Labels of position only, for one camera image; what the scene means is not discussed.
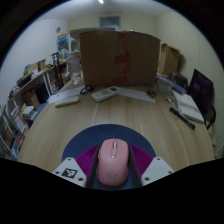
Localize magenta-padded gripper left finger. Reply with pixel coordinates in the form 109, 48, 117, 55
52, 144, 101, 189

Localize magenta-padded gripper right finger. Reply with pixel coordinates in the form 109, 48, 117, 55
127, 143, 175, 187

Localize pink computer mouse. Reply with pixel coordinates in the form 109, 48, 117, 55
95, 138, 130, 186

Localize dark blue round mouse pad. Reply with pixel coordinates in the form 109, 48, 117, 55
61, 123, 157, 191

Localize black marker pen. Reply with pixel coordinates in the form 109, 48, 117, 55
169, 106, 196, 131

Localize small white flat device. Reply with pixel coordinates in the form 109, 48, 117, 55
54, 95, 80, 108

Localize white book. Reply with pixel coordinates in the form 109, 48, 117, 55
173, 90, 205, 124

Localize small dark keys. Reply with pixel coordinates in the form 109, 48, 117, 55
146, 89, 158, 99

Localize white shelf unit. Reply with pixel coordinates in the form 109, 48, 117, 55
0, 58, 68, 161

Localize clear plastic container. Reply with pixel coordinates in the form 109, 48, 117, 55
155, 78, 173, 94

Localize blue book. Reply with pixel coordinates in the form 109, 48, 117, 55
156, 74, 188, 95

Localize black office chair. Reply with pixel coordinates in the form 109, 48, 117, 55
188, 68, 217, 131

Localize clear plastic jug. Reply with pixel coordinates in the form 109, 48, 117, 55
66, 51, 83, 85

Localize tall open cardboard box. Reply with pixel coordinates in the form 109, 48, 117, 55
157, 43, 181, 77

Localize large brown cardboard box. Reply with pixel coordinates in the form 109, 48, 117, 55
79, 30, 161, 88

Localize black cord bundle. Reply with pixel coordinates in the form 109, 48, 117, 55
79, 85, 96, 95

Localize wall window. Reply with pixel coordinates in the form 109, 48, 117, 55
99, 15, 122, 28

